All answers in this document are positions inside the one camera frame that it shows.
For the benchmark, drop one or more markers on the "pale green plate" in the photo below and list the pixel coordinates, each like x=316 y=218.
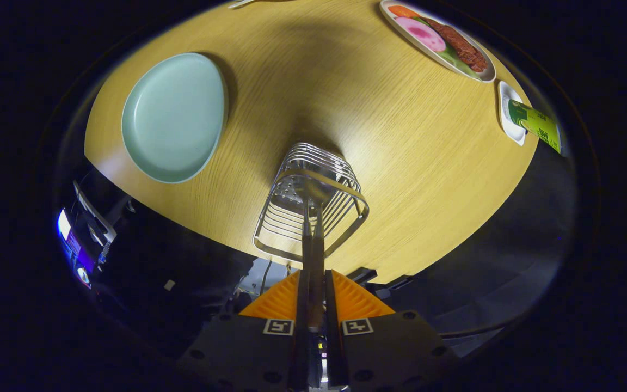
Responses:
x=174 y=117

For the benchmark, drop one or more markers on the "white patterned dish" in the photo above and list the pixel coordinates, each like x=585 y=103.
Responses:
x=243 y=3

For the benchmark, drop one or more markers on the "brown meat slices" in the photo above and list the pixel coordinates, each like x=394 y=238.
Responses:
x=460 y=46

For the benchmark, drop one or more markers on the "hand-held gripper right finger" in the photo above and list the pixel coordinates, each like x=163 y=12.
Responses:
x=395 y=348

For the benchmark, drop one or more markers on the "green lettuce leaf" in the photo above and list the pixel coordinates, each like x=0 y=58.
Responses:
x=456 y=62

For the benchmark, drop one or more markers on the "orange carrot slice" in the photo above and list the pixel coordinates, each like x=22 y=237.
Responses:
x=402 y=11

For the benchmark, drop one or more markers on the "pink round ham slice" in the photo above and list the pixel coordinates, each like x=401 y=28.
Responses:
x=421 y=34

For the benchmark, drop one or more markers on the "black bracket under table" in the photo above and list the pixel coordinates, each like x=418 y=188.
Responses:
x=368 y=275

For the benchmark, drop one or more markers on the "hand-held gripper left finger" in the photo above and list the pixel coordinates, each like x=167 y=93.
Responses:
x=243 y=348

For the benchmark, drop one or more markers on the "dark device with blue lights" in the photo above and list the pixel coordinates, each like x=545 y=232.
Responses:
x=82 y=239

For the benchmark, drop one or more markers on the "white oval food plate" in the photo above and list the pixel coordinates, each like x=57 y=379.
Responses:
x=428 y=51

